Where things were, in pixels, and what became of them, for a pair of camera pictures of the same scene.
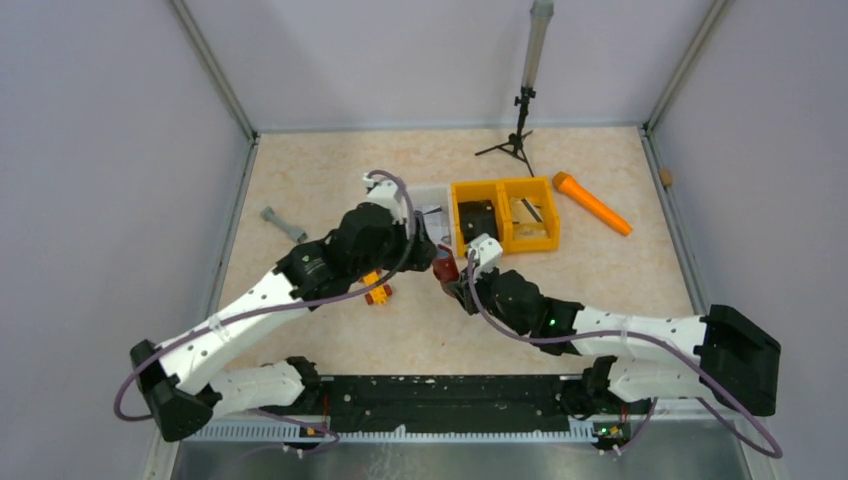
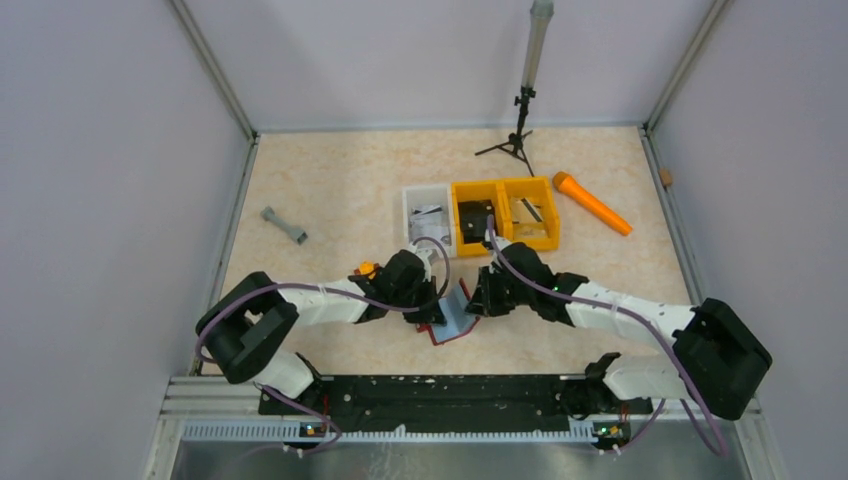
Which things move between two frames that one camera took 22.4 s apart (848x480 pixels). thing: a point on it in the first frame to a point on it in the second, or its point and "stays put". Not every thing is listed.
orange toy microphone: x=564 y=182 stays put
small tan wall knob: x=666 y=176 stays put
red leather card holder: x=445 y=267 to x=459 y=321
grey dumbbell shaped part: x=267 y=213 stays put
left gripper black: x=423 y=252 to x=432 y=315
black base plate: x=436 y=400 stays put
